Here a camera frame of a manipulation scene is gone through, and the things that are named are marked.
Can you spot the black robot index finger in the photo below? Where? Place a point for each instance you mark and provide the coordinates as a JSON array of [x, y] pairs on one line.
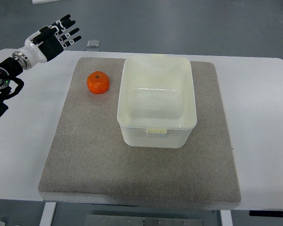
[[59, 22]]

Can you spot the grey foam mat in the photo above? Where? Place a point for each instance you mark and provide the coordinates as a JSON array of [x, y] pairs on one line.
[[89, 162]]

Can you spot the small clear plastic piece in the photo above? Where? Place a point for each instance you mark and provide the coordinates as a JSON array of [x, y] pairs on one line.
[[93, 43]]

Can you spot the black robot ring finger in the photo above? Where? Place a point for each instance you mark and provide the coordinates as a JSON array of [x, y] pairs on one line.
[[67, 35]]

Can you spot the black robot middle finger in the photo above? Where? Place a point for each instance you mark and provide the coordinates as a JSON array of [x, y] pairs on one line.
[[64, 25]]

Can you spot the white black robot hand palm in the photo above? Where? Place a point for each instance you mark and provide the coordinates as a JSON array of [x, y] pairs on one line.
[[40, 53]]

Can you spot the white table leg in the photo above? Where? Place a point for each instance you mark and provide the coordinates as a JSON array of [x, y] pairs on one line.
[[226, 218], [48, 214]]

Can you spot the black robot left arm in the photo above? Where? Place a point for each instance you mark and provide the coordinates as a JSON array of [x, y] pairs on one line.
[[12, 67]]

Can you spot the black table control panel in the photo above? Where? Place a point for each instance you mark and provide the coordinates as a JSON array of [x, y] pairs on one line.
[[266, 213]]

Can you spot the white object top edge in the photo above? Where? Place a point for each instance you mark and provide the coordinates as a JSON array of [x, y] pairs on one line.
[[42, 1]]

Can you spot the white table leg left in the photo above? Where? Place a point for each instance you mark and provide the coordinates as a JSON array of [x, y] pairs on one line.
[[48, 214]]

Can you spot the white table leg right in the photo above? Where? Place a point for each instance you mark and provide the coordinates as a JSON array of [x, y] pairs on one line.
[[226, 218]]

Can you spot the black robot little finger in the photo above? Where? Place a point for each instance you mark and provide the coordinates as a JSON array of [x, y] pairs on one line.
[[70, 42]]

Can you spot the orange fruit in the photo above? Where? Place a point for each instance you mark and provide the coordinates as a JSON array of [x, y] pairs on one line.
[[98, 82]]

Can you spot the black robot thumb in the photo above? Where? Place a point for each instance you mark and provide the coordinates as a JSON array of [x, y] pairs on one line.
[[45, 33]]

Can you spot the white plastic box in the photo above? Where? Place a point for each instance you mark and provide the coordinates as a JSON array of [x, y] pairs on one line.
[[156, 105]]

